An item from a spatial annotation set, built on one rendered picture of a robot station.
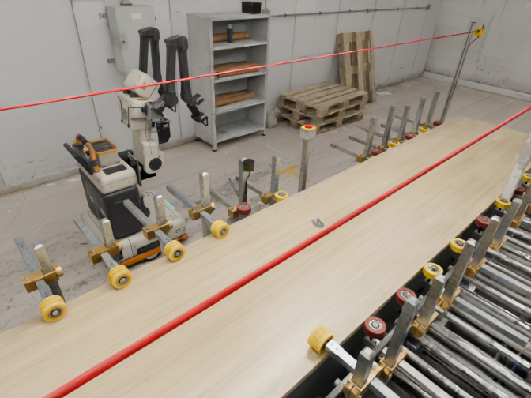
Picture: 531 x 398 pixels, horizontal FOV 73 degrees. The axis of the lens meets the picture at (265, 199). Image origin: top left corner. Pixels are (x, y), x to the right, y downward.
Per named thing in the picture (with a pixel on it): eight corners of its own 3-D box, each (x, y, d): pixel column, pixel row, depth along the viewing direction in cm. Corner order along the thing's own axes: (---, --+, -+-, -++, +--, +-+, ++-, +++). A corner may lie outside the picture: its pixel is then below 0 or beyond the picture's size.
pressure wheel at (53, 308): (67, 298, 137) (50, 315, 135) (50, 291, 130) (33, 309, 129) (73, 309, 133) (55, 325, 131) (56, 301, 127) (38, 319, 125)
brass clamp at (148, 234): (142, 235, 171) (141, 227, 168) (167, 224, 179) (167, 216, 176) (148, 242, 167) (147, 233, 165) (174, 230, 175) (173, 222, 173)
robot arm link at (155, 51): (146, 28, 262) (152, 29, 255) (153, 27, 266) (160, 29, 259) (151, 87, 285) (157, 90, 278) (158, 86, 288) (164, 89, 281)
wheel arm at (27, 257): (15, 245, 161) (12, 238, 159) (24, 241, 163) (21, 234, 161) (49, 313, 130) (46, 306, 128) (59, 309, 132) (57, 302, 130)
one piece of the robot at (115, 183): (115, 256, 267) (91, 154, 222) (90, 221, 301) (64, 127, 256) (157, 238, 286) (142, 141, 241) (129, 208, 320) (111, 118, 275)
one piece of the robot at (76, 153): (99, 184, 244) (76, 160, 227) (81, 164, 266) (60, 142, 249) (112, 173, 247) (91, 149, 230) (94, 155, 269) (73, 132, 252)
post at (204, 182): (203, 246, 202) (198, 171, 176) (209, 244, 204) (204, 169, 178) (207, 249, 200) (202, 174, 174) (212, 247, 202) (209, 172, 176)
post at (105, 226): (118, 298, 176) (98, 219, 150) (125, 294, 178) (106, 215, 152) (121, 302, 174) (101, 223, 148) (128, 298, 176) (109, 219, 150)
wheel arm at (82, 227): (73, 223, 175) (72, 217, 173) (81, 220, 177) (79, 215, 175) (116, 281, 145) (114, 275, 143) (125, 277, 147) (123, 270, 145)
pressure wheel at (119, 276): (111, 264, 143) (129, 264, 150) (104, 281, 145) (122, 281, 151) (118, 272, 140) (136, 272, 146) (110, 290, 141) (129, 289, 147)
